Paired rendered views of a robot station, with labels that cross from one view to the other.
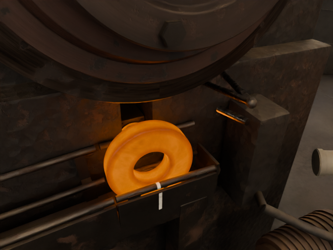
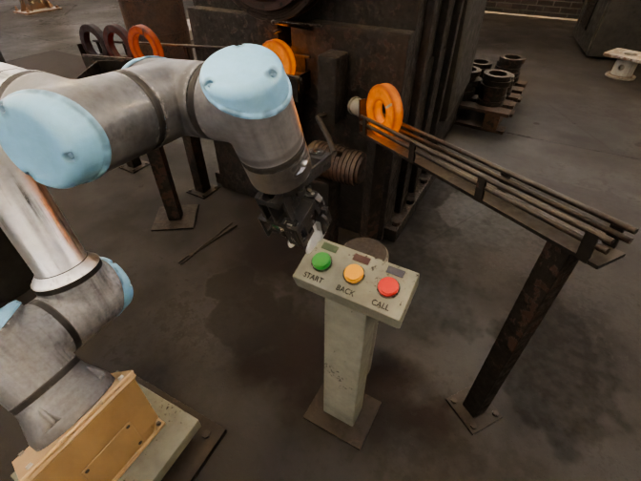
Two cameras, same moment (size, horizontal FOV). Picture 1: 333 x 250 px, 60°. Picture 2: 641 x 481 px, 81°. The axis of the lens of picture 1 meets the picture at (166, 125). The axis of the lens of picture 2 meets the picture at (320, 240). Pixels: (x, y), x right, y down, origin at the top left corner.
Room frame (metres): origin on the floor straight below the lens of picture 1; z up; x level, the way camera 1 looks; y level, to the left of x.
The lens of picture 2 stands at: (-0.35, -1.31, 1.16)
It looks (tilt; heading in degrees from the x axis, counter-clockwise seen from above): 41 degrees down; 55
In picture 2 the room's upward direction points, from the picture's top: straight up
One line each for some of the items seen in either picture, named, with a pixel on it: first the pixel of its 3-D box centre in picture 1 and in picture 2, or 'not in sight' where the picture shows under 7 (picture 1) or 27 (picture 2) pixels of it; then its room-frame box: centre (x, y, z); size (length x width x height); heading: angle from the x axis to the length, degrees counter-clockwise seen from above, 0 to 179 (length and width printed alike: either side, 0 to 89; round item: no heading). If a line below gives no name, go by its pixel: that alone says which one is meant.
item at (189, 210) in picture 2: not in sight; (151, 153); (-0.09, 0.37, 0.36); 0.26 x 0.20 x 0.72; 151
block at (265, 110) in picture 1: (248, 151); (332, 88); (0.50, -0.18, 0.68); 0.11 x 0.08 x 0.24; 26
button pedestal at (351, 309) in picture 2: not in sight; (347, 354); (0.02, -0.91, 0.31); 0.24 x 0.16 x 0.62; 116
